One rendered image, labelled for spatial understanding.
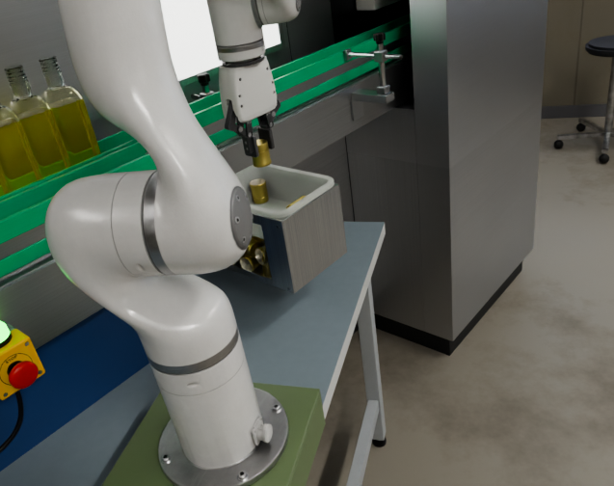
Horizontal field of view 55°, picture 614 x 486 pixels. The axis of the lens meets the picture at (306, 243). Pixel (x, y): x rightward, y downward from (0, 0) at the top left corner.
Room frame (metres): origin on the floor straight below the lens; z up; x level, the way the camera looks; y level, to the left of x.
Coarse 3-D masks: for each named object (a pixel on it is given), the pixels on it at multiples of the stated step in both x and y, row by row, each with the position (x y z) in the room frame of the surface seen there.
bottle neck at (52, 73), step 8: (48, 56) 1.07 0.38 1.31; (40, 64) 1.05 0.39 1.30; (48, 64) 1.05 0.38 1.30; (56, 64) 1.05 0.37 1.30; (48, 72) 1.05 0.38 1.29; (56, 72) 1.05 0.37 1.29; (48, 80) 1.05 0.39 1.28; (56, 80) 1.05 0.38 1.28; (64, 80) 1.06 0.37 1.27; (48, 88) 1.05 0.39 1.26
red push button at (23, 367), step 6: (18, 366) 0.67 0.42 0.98; (24, 366) 0.67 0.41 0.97; (30, 366) 0.67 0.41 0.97; (36, 366) 0.68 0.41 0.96; (12, 372) 0.66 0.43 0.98; (18, 372) 0.66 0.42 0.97; (24, 372) 0.67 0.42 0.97; (30, 372) 0.67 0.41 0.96; (36, 372) 0.68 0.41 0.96; (12, 378) 0.66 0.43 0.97; (18, 378) 0.66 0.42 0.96; (24, 378) 0.66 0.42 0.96; (30, 378) 0.67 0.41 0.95; (36, 378) 0.67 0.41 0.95; (12, 384) 0.65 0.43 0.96; (18, 384) 0.66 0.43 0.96; (24, 384) 0.66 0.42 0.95; (30, 384) 0.67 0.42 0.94
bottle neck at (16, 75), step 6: (12, 66) 1.03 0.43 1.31; (18, 66) 1.03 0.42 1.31; (6, 72) 1.01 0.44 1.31; (12, 72) 1.01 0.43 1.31; (18, 72) 1.01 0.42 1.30; (24, 72) 1.02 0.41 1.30; (12, 78) 1.01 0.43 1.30; (18, 78) 1.01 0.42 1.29; (24, 78) 1.02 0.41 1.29; (12, 84) 1.01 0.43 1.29; (18, 84) 1.01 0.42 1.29; (24, 84) 1.01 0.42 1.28; (18, 90) 1.01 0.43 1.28; (24, 90) 1.01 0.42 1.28; (30, 90) 1.02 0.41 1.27; (18, 96) 1.01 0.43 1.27; (24, 96) 1.01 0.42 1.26
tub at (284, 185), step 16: (240, 176) 1.16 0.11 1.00; (256, 176) 1.19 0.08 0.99; (272, 176) 1.17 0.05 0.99; (288, 176) 1.14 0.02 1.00; (304, 176) 1.11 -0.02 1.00; (320, 176) 1.08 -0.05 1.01; (272, 192) 1.17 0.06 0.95; (288, 192) 1.14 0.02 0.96; (304, 192) 1.11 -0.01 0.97; (320, 192) 1.02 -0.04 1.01; (256, 208) 0.98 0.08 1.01; (272, 208) 1.12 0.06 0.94; (288, 208) 0.96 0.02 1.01
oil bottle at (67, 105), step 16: (48, 96) 1.04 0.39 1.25; (64, 96) 1.04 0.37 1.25; (80, 96) 1.06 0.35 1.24; (64, 112) 1.03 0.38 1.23; (80, 112) 1.05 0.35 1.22; (64, 128) 1.02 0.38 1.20; (80, 128) 1.04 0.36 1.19; (80, 144) 1.03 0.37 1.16; (96, 144) 1.06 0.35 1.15; (80, 160) 1.03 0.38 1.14
